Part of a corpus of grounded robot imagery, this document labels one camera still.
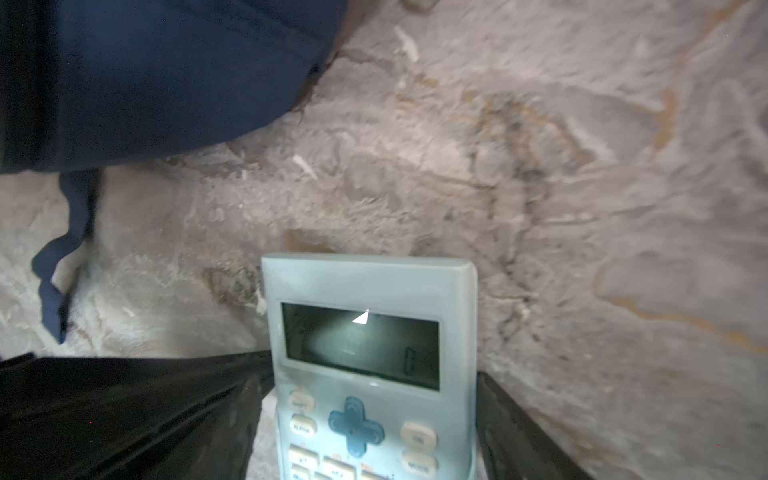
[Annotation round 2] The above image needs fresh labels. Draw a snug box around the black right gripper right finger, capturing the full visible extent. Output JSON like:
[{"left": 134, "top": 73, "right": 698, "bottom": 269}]
[{"left": 476, "top": 372, "right": 592, "bottom": 480}]

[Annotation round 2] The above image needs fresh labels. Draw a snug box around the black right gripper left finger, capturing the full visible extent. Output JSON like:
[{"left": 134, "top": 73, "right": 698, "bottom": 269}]
[{"left": 1, "top": 351, "right": 274, "bottom": 479}]

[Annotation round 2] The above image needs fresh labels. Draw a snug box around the light blue calculator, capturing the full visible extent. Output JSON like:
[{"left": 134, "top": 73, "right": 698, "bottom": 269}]
[{"left": 261, "top": 253, "right": 478, "bottom": 479}]

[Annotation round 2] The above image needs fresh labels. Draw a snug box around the navy blue student backpack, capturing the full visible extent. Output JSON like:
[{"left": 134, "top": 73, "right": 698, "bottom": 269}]
[{"left": 1, "top": 1, "right": 348, "bottom": 342}]

